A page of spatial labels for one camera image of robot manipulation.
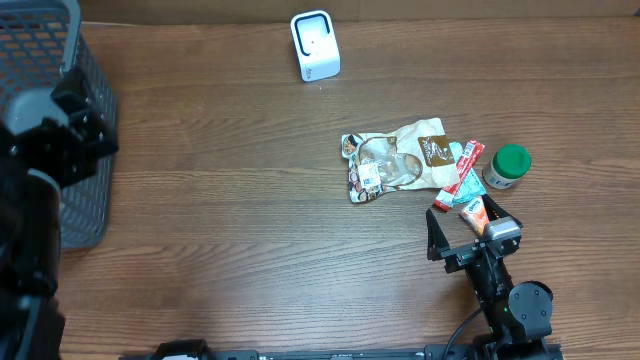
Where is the green lid Knorr jar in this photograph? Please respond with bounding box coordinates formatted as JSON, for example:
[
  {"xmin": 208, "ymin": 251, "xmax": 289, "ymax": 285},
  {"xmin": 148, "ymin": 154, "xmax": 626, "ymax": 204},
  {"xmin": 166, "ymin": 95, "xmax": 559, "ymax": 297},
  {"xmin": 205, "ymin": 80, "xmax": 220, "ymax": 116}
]
[{"xmin": 482, "ymin": 144, "xmax": 532, "ymax": 189}]

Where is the red snack stick packet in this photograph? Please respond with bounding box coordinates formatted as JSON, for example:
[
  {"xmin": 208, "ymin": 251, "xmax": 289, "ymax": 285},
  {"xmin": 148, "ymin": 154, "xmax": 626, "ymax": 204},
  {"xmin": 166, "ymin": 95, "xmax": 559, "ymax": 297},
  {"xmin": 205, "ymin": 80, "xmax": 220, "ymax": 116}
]
[{"xmin": 434, "ymin": 139, "xmax": 485, "ymax": 212}]

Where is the orange tissue packet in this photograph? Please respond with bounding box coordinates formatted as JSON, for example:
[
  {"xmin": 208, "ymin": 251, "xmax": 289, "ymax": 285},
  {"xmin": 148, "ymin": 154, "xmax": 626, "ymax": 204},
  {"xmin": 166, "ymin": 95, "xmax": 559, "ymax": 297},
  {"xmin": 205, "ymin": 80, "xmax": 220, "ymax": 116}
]
[{"xmin": 459, "ymin": 196, "xmax": 489, "ymax": 235}]

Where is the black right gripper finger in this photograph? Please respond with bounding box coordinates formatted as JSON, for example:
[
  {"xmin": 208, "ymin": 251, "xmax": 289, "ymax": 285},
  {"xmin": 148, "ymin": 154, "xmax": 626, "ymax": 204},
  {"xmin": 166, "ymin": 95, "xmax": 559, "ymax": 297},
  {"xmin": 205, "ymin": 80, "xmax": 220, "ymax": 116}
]
[
  {"xmin": 481, "ymin": 194, "xmax": 523, "ymax": 230},
  {"xmin": 426, "ymin": 209, "xmax": 450, "ymax": 261}
]

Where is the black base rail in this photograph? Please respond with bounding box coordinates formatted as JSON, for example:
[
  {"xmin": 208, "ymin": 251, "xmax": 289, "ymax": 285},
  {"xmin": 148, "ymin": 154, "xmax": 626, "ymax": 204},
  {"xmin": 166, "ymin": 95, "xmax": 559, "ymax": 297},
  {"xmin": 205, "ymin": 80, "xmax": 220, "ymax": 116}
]
[{"xmin": 119, "ymin": 339, "xmax": 564, "ymax": 360}]

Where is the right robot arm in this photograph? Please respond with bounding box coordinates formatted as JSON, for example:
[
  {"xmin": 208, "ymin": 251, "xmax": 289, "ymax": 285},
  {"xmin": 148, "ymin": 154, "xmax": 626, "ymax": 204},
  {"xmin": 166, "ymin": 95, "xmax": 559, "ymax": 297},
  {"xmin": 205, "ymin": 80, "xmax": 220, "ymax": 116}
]
[{"xmin": 424, "ymin": 194, "xmax": 564, "ymax": 360}]

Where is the white barcode scanner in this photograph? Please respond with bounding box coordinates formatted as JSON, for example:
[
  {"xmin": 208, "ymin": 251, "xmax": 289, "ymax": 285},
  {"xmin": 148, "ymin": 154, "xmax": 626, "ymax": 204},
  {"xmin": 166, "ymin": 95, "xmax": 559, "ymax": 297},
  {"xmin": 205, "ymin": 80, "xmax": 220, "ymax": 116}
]
[{"xmin": 290, "ymin": 10, "xmax": 341, "ymax": 82}]

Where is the teal wet wipes pack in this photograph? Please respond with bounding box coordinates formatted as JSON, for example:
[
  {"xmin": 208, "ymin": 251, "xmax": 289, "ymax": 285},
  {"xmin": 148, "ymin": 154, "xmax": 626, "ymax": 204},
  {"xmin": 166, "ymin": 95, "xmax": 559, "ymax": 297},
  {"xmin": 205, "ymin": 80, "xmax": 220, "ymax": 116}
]
[{"xmin": 449, "ymin": 142, "xmax": 487, "ymax": 205}]

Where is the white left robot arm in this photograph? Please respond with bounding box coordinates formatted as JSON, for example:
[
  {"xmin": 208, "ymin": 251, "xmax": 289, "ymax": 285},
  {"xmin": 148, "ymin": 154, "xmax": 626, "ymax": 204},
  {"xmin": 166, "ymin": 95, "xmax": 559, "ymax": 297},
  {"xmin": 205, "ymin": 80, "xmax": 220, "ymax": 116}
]
[{"xmin": 1, "ymin": 66, "xmax": 119, "ymax": 360}]

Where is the beige brown snack bag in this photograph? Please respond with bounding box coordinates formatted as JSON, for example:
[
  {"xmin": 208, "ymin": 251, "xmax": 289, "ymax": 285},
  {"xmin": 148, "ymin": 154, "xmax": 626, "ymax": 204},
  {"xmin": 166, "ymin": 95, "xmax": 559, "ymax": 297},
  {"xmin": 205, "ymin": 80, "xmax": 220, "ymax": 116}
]
[{"xmin": 341, "ymin": 118, "xmax": 460, "ymax": 204}]

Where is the grey mesh plastic basket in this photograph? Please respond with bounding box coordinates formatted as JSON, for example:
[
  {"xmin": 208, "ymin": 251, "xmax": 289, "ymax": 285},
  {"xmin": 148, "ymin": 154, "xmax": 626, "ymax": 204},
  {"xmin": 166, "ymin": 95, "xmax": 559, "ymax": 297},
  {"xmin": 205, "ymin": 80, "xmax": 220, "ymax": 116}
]
[{"xmin": 1, "ymin": 0, "xmax": 118, "ymax": 249}]

